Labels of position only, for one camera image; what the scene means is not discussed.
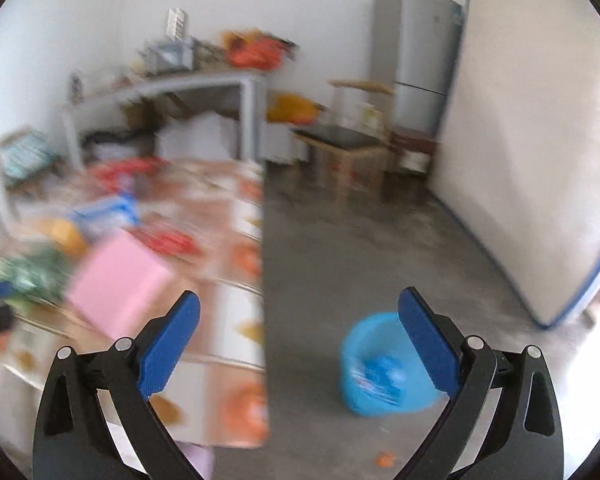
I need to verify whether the blue and white packet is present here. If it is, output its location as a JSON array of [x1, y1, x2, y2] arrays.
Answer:
[[352, 355, 406, 406]]

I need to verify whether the dark wooden stool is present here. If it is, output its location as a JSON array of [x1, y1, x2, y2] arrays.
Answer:
[[390, 127, 440, 176]]

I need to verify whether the pink box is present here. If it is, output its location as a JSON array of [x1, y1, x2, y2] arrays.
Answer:
[[65, 234, 173, 341]]

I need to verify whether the wooden chair with black seat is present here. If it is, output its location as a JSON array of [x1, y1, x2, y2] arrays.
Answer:
[[291, 79, 396, 208]]

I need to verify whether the blue toothpaste box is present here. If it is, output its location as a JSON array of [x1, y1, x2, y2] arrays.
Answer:
[[72, 195, 141, 228]]

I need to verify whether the silver refrigerator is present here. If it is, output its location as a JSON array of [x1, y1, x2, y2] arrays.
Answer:
[[370, 0, 465, 133]]

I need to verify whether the white sack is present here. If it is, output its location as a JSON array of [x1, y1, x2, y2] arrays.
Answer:
[[157, 115, 241, 161]]

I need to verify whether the white desk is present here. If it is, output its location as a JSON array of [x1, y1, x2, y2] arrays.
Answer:
[[60, 67, 268, 171]]

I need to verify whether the patterned tablecloth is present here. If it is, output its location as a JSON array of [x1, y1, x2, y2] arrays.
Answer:
[[0, 160, 271, 448]]

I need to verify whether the white mattress with blue edge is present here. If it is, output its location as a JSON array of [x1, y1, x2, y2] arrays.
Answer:
[[426, 0, 600, 331]]

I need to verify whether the orange plastic bag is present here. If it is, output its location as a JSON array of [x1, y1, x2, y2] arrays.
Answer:
[[222, 30, 298, 68]]

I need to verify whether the green packet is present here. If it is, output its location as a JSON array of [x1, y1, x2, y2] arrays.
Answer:
[[0, 250, 73, 306]]

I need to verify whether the yellow packet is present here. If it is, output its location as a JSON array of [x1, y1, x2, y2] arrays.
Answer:
[[42, 217, 88, 256]]

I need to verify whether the white wall socket strip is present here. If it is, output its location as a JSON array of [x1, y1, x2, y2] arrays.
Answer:
[[167, 8, 187, 41]]

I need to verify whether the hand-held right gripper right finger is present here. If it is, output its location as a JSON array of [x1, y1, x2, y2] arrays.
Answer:
[[395, 286, 565, 480]]

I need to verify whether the black bag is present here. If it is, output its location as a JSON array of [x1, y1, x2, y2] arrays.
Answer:
[[82, 130, 153, 148]]

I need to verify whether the cardboard box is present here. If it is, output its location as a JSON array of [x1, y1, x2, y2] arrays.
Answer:
[[122, 102, 156, 128]]

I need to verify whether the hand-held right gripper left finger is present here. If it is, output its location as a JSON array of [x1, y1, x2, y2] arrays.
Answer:
[[32, 290, 206, 480]]

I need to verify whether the white and green bag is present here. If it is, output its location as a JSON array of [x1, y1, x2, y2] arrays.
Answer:
[[352, 102, 386, 133]]

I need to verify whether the yellow plastic bag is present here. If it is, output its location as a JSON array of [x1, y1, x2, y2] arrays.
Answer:
[[266, 92, 326, 126]]

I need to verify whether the wooden chair with printed cushion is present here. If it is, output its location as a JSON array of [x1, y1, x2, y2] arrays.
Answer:
[[0, 127, 61, 191]]

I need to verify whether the blue plastic basket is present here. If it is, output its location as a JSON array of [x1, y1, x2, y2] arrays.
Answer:
[[340, 312, 446, 416]]

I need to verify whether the printed blue cushion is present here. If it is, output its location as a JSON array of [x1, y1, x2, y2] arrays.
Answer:
[[2, 132, 51, 176]]

